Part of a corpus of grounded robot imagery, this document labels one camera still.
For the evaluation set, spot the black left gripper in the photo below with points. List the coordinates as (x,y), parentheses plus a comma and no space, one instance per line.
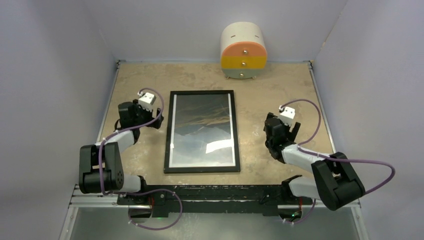
(138,108)

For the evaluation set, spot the small round drawer cabinet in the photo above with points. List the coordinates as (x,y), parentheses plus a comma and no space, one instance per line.
(243,53)

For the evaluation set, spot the aluminium rail frame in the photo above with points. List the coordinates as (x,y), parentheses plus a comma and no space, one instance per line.
(335,182)

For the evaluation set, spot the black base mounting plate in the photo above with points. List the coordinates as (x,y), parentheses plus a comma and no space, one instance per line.
(265,199)

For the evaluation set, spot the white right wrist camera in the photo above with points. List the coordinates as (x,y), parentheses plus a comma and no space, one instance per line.
(286,115)

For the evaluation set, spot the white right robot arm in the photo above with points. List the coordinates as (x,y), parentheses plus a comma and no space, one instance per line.
(335,182)

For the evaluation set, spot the wooden picture frame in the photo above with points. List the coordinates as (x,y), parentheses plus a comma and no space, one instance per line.
(202,133)

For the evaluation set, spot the landscape photo print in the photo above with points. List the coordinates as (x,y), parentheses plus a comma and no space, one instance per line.
(202,132)

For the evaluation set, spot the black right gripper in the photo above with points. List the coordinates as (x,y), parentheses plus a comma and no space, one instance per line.
(291,135)

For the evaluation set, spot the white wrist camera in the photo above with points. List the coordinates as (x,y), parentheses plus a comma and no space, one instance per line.
(286,115)
(146,100)

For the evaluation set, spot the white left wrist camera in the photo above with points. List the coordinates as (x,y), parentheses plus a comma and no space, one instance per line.
(146,100)

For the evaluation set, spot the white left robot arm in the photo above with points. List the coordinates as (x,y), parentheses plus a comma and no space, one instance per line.
(100,164)

